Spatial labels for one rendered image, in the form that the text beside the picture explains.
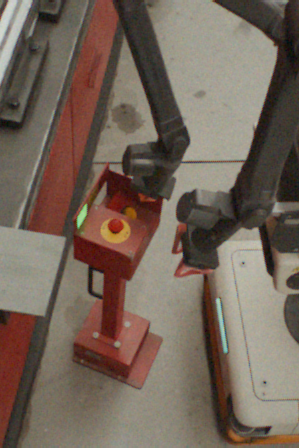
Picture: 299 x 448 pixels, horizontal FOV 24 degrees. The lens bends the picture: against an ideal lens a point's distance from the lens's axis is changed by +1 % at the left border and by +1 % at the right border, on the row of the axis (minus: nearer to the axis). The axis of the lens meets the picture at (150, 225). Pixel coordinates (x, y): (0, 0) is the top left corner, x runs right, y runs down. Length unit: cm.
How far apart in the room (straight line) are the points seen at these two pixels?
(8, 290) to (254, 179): 52
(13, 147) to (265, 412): 102
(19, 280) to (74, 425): 101
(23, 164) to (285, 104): 83
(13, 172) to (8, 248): 32
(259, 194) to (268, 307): 107
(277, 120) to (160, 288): 153
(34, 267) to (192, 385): 111
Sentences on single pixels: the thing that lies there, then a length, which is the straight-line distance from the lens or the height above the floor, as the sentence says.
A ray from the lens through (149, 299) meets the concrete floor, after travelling 250.
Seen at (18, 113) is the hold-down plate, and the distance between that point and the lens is 178.
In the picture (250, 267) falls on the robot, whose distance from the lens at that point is 229.
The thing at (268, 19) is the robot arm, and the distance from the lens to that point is 149.
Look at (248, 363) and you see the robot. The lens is 214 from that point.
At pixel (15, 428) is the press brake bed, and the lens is 228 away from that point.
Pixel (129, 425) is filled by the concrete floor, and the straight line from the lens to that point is 232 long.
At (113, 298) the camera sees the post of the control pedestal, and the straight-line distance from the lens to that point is 205.
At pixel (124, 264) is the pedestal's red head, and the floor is 73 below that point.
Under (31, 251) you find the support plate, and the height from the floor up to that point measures 100.
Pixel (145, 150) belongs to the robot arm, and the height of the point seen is 102.
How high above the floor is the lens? 221
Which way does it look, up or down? 56 degrees down
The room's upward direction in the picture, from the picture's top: 8 degrees clockwise
